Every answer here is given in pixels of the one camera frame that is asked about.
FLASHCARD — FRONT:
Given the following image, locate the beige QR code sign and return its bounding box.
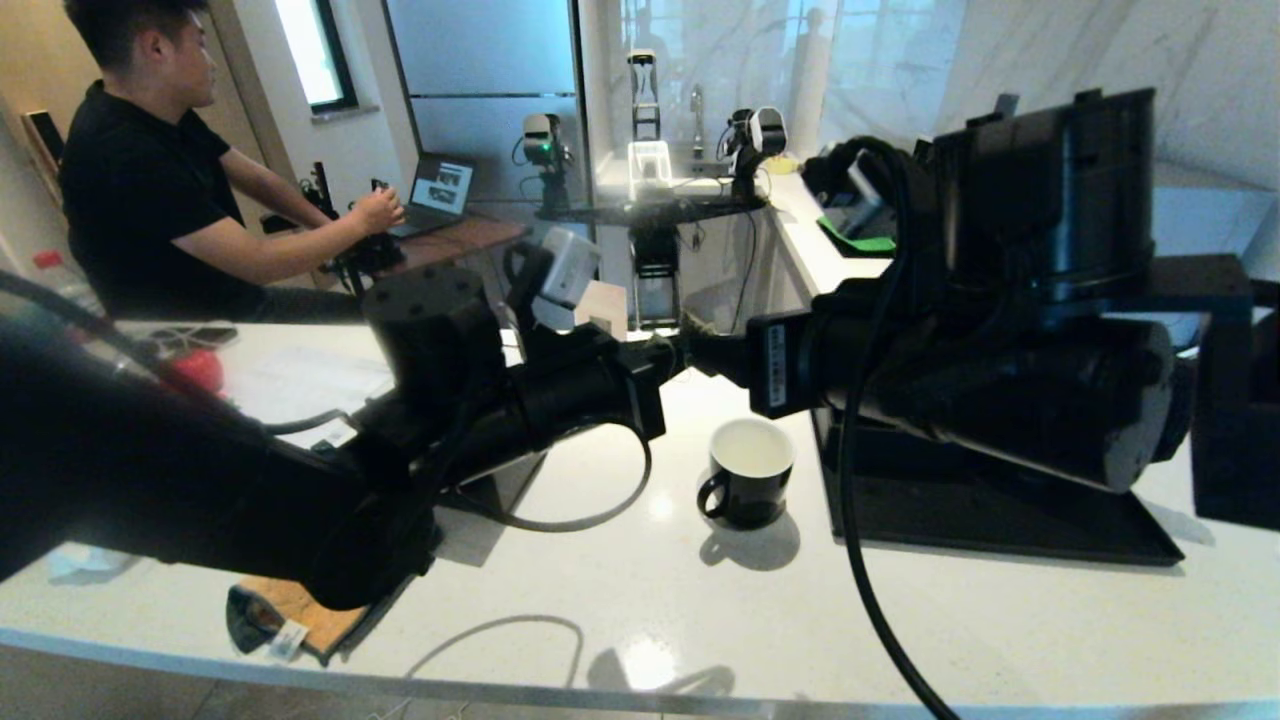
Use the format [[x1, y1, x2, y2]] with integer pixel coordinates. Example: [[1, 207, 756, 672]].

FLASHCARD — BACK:
[[585, 280, 631, 343]]

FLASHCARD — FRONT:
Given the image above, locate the black teleoperation stand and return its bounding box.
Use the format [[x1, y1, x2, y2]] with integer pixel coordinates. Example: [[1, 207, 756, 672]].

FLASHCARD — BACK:
[[535, 195, 769, 333]]

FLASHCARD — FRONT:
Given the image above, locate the black mug white inside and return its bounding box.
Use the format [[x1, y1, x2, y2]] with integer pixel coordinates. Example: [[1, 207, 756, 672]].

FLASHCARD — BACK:
[[697, 419, 797, 529]]

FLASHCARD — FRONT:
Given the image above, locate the green silicone mat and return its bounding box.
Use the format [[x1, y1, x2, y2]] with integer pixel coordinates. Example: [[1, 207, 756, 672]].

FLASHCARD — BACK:
[[818, 215, 898, 256]]

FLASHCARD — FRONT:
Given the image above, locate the black tissue box white top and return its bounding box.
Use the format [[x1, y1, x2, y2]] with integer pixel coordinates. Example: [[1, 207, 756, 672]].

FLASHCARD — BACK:
[[440, 450, 549, 518]]

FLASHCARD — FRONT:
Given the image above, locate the white and black mast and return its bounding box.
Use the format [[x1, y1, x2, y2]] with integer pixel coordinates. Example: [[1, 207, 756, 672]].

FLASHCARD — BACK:
[[626, 50, 673, 206]]

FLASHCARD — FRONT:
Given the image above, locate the black rectangular serving tray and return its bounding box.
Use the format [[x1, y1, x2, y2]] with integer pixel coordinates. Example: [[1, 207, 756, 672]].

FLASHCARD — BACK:
[[812, 405, 1186, 568]]

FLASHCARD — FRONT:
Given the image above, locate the brown wooden side table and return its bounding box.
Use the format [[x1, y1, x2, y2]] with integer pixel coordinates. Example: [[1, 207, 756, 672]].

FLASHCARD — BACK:
[[400, 215, 531, 276]]

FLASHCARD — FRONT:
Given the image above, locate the open laptop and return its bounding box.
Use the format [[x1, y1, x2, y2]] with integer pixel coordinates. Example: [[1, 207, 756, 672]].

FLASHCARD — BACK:
[[390, 152, 477, 239]]

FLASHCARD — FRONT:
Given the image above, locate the black leader control rig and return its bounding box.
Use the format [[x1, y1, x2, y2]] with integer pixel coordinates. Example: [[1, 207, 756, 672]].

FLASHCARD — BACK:
[[300, 160, 406, 293]]

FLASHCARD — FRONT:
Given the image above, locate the printed white paper sheet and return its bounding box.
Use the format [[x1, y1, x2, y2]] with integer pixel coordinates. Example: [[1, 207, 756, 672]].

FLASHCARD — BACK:
[[230, 345, 396, 426]]

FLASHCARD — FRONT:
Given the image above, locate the grey steel refrigerator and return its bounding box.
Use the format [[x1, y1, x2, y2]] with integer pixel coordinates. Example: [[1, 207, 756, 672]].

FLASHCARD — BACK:
[[385, 0, 593, 331]]

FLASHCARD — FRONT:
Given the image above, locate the orange microfiber cloth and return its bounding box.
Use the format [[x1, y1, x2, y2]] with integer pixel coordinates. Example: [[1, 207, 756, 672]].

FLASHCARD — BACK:
[[228, 575, 401, 664]]

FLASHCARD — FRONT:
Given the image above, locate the dark brown coaster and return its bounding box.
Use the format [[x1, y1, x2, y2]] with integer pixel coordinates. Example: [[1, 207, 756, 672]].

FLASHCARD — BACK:
[[150, 325, 241, 351]]

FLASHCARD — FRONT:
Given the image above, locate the red toy bell pepper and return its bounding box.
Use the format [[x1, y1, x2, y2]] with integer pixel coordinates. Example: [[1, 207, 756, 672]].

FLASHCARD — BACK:
[[165, 348, 227, 396]]

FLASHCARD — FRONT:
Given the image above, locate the dark framed window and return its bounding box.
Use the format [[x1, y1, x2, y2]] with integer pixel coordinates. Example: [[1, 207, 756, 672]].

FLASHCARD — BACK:
[[275, 0, 358, 113]]

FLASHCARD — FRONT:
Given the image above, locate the person in black shirt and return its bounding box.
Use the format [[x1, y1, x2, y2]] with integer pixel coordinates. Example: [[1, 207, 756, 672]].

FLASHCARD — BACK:
[[58, 0, 406, 323]]

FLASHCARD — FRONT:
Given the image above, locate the crumpled white tissue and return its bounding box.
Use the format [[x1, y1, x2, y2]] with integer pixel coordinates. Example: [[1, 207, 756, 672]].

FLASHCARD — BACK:
[[45, 545, 141, 586]]

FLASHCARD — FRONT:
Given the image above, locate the clear water bottle red cap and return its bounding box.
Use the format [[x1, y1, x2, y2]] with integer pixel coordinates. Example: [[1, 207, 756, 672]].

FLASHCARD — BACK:
[[30, 250, 106, 321]]

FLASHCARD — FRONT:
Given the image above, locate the black electronic door lock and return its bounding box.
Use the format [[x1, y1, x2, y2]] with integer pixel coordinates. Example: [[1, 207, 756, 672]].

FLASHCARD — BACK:
[[25, 110, 69, 176]]

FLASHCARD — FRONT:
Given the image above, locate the beige wooden door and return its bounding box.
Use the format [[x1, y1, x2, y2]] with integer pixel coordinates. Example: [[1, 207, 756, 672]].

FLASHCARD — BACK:
[[0, 0, 101, 261]]

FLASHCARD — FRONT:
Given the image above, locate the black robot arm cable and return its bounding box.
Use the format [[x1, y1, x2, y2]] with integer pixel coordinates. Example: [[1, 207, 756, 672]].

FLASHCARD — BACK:
[[835, 135, 961, 720]]

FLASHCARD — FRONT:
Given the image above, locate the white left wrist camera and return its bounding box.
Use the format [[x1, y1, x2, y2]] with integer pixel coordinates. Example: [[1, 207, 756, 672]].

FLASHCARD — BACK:
[[530, 228, 603, 333]]

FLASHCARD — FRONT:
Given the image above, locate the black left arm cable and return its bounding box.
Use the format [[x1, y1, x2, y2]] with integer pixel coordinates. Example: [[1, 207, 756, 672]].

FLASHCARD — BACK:
[[0, 270, 653, 533]]

